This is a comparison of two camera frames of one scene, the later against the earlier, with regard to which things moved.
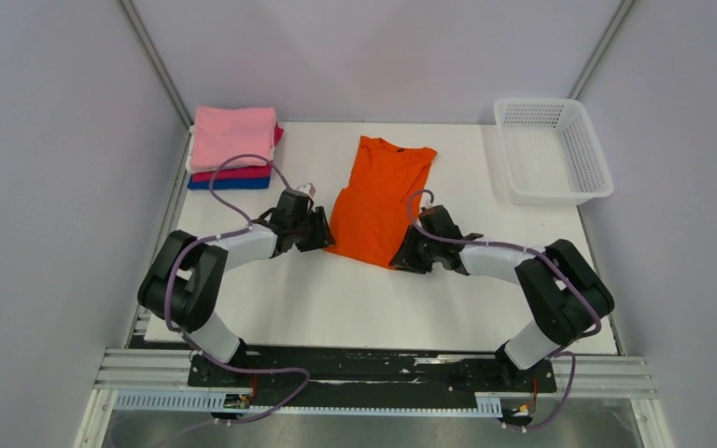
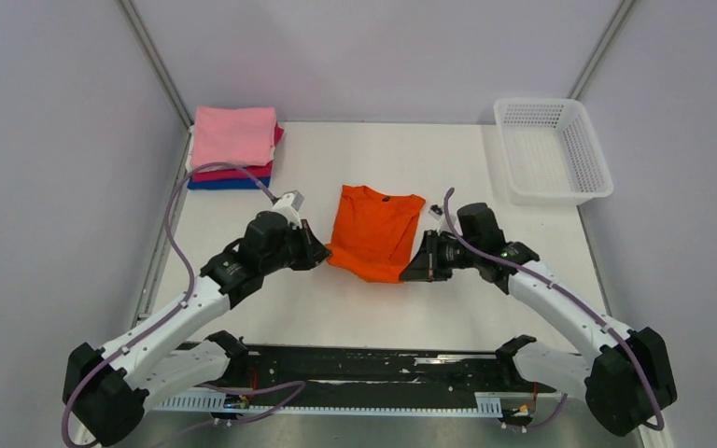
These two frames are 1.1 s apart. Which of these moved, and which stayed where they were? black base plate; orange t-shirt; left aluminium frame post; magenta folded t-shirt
Moved: orange t-shirt
Stayed: left aluminium frame post; black base plate; magenta folded t-shirt
